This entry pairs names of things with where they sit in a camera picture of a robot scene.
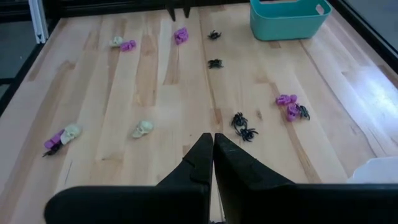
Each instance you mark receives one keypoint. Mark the purple plastic toy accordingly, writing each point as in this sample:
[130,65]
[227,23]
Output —
[53,140]
[292,112]
[283,99]
[181,35]
[128,46]

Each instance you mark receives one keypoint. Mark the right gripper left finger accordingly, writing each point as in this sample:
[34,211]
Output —
[174,199]

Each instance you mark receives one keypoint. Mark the teal plastic basket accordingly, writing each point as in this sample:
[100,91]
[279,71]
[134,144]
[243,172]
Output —
[289,28]

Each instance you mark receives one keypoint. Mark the black aluminium table frame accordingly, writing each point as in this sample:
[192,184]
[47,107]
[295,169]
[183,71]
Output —
[109,7]

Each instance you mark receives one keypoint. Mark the clear plastic bin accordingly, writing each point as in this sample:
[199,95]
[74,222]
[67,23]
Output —
[379,171]

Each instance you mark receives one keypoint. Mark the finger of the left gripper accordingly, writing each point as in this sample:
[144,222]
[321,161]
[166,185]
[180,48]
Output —
[171,12]
[186,12]

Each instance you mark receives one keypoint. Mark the black plastic spider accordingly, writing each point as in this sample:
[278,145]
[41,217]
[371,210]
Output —
[303,112]
[215,63]
[247,133]
[214,35]
[238,119]

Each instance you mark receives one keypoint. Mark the white metal post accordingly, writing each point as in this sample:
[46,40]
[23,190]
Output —
[38,21]

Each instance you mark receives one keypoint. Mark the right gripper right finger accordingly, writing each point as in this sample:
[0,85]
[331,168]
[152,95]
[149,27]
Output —
[255,199]

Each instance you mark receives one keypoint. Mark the cream plastic skull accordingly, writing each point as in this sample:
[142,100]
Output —
[143,128]
[116,41]
[71,133]

